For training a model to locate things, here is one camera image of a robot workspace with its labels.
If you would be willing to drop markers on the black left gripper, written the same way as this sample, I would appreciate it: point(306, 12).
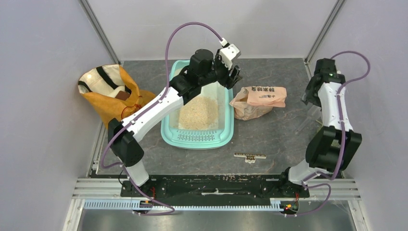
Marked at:
point(227, 82)

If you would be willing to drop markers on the pink cat litter bag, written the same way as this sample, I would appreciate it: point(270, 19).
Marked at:
point(255, 101)

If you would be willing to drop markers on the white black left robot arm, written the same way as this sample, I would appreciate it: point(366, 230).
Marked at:
point(203, 68)

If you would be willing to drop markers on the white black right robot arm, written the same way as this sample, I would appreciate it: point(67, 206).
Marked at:
point(335, 144)

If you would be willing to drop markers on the tan litter pile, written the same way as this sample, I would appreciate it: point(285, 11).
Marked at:
point(201, 113)

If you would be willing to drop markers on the teal plastic litter box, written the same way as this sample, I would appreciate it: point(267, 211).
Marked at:
point(203, 139)

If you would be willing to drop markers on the orange Trader Joe's bag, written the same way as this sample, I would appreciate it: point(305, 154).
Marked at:
point(112, 92)

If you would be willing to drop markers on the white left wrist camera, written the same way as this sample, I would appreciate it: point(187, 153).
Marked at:
point(229, 52)

